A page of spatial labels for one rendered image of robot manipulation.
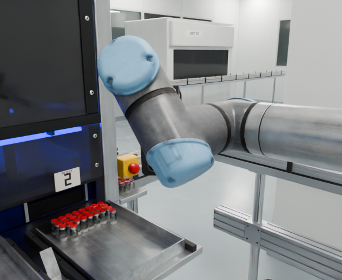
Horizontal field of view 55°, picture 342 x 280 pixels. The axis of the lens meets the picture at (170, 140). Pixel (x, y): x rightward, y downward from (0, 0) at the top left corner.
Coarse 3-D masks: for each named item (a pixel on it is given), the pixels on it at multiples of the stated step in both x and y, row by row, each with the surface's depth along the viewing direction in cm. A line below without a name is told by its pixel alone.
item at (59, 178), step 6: (78, 168) 104; (54, 174) 98; (60, 174) 99; (72, 174) 102; (78, 174) 104; (54, 180) 98; (60, 180) 100; (72, 180) 103; (78, 180) 104; (60, 186) 100; (66, 186) 102; (72, 186) 103
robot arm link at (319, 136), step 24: (240, 120) 45; (264, 120) 42; (288, 120) 40; (312, 120) 38; (336, 120) 36; (240, 144) 45; (264, 144) 42; (288, 144) 40; (312, 144) 38; (336, 144) 36; (336, 168) 37
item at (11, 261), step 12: (0, 240) 90; (0, 252) 88; (12, 252) 84; (0, 264) 83; (12, 264) 83; (24, 264) 79; (0, 276) 78; (12, 276) 78; (24, 276) 78; (36, 276) 74
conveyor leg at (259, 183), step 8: (256, 176) 162; (264, 176) 161; (256, 184) 163; (264, 184) 163; (256, 192) 164; (256, 200) 165; (256, 208) 166; (256, 216) 167; (256, 248) 171; (256, 256) 173; (256, 264) 174; (256, 272) 176
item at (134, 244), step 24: (120, 216) 107; (48, 240) 88; (96, 240) 93; (120, 240) 93; (144, 240) 93; (168, 240) 92; (72, 264) 80; (96, 264) 83; (120, 264) 83; (144, 264) 78
